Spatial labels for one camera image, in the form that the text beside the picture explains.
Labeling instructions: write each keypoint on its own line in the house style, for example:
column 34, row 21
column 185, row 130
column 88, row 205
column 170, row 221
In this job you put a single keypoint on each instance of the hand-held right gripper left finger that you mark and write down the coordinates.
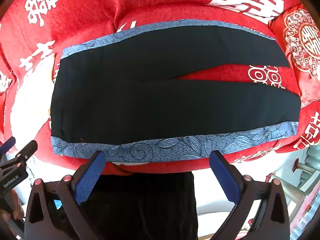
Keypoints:
column 88, row 177

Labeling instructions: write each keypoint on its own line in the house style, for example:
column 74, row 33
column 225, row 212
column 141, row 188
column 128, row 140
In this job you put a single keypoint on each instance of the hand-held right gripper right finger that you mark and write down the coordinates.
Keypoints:
column 225, row 177

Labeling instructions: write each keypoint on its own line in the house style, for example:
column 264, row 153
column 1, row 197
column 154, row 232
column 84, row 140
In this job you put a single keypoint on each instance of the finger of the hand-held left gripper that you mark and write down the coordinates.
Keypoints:
column 25, row 151
column 8, row 143

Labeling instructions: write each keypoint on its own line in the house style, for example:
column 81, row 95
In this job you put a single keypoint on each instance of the black pants with blue trim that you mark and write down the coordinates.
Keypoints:
column 150, row 110

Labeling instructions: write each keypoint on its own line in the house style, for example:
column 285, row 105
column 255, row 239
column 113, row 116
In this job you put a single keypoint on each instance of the person's left hand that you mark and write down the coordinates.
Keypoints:
column 13, row 211

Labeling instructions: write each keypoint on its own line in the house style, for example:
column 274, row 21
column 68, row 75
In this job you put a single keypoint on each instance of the cream white cloth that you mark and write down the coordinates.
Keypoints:
column 32, row 100

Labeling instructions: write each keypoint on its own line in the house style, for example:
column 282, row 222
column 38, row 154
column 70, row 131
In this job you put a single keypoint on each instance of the person's dark clothing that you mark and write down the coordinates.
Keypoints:
column 145, row 205

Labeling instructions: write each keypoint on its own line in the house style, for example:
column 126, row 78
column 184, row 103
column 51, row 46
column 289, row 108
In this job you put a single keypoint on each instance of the grey metal rack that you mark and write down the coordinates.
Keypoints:
column 303, row 170

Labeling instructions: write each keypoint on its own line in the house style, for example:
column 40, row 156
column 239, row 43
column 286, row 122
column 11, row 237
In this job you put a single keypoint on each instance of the red printed blanket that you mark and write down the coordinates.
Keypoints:
column 75, row 12

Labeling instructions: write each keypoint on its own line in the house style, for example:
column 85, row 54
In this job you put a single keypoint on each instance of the red embroidered pillow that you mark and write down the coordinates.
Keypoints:
column 282, row 30

